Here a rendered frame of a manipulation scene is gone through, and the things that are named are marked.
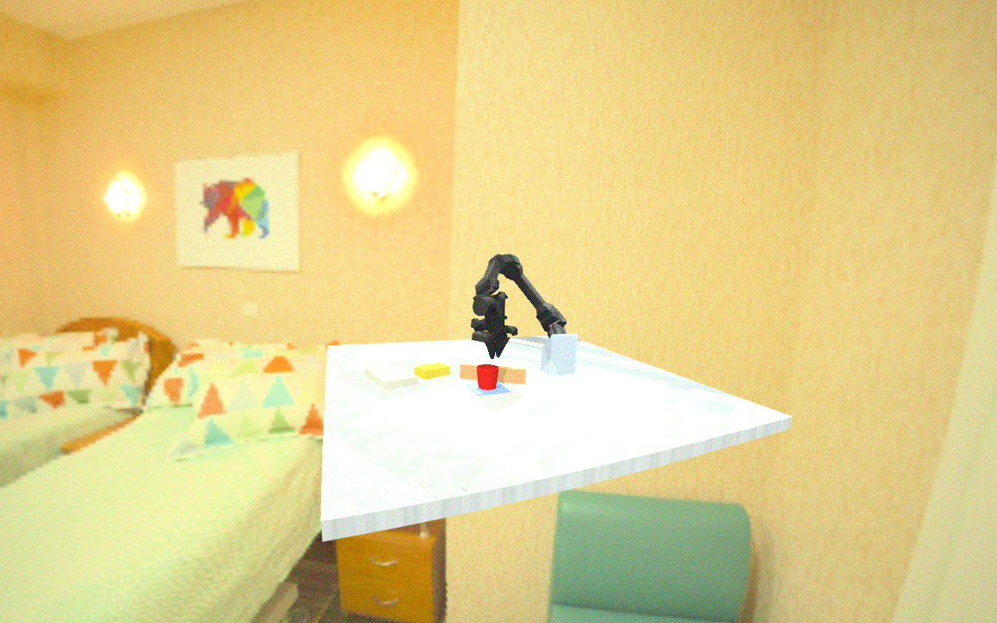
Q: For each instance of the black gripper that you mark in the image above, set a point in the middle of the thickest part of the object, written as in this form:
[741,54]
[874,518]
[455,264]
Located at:
[495,343]

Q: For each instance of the wooden plank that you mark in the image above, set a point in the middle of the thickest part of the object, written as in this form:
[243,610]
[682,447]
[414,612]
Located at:
[506,374]

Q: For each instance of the yellow rectangular block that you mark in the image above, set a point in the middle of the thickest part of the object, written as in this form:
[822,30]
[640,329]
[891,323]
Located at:
[432,370]

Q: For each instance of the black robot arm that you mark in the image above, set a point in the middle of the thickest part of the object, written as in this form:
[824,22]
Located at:
[485,303]

